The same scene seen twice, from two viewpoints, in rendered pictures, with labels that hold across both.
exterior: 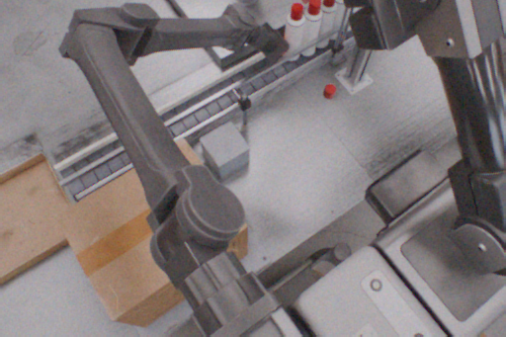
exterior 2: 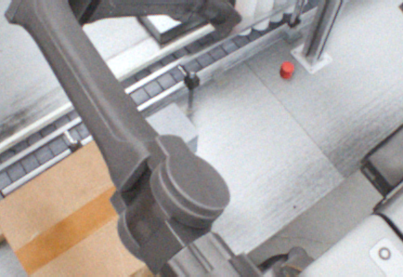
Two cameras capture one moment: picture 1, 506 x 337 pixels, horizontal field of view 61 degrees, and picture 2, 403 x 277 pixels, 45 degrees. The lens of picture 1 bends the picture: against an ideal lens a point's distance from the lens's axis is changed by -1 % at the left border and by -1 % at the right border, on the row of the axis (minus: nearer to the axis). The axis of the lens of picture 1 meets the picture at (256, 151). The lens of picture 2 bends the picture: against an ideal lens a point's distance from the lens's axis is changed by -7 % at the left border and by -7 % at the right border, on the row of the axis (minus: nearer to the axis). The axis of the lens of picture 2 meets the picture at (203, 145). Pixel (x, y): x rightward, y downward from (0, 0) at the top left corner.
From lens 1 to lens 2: 0.08 m
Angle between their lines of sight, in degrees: 3
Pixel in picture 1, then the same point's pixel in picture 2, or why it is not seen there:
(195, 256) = (178, 236)
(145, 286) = not seen: outside the picture
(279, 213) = (234, 211)
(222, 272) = (212, 253)
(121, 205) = (59, 196)
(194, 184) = (171, 154)
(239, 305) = not seen: outside the picture
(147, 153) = (111, 122)
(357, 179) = (320, 169)
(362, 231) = (316, 235)
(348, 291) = (357, 261)
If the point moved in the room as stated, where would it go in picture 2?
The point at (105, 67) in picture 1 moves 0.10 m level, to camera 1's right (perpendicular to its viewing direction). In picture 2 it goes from (59, 30) to (139, 30)
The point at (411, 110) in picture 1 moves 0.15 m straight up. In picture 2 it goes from (374, 92) to (394, 60)
